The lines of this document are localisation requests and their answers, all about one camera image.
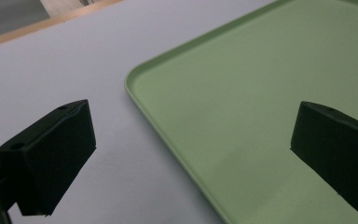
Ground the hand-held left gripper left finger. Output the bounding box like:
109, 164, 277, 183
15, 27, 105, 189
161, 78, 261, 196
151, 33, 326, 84
0, 99, 97, 217

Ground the green plastic tray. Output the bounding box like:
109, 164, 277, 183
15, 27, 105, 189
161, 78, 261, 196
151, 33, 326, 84
124, 0, 358, 224

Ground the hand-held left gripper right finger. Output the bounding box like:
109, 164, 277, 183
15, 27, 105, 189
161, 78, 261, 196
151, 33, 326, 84
290, 100, 358, 217

